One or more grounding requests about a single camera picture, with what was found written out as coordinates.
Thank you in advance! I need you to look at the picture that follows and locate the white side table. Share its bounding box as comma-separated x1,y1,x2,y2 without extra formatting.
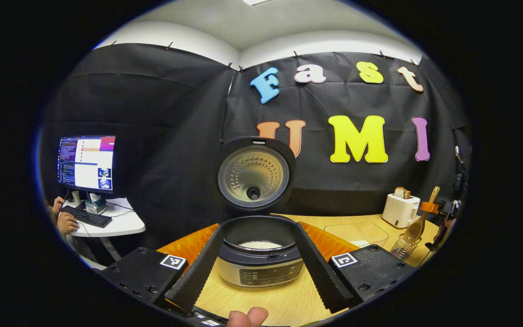
62,197,146,262

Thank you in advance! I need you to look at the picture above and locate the computer monitor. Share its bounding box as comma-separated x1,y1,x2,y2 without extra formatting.
57,135,117,195

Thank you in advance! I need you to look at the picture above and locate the black backdrop cloth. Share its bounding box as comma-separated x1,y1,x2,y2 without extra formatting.
39,43,473,268

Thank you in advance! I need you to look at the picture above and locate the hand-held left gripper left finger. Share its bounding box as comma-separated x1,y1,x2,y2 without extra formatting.
103,223,225,316

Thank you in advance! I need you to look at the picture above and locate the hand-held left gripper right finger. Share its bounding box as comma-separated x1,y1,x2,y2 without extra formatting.
291,221,417,314

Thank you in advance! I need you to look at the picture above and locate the wooden spoon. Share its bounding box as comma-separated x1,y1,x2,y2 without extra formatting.
400,186,441,245

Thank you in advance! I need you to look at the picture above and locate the white toaster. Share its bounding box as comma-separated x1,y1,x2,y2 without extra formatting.
382,193,421,229

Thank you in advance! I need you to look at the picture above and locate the white rice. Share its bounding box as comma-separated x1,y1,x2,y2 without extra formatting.
239,241,283,250

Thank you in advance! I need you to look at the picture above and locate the metal wire chopstick holder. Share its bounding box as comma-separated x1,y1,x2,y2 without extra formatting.
390,236,421,261

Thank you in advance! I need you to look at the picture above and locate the black keyboard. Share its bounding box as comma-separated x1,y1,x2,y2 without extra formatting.
62,205,113,228

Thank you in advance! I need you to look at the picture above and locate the black and silver rice cooker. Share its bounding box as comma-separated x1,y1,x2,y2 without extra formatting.
214,136,305,287

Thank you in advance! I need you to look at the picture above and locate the clear plastic container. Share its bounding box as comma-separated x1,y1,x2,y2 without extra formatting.
324,222,389,248

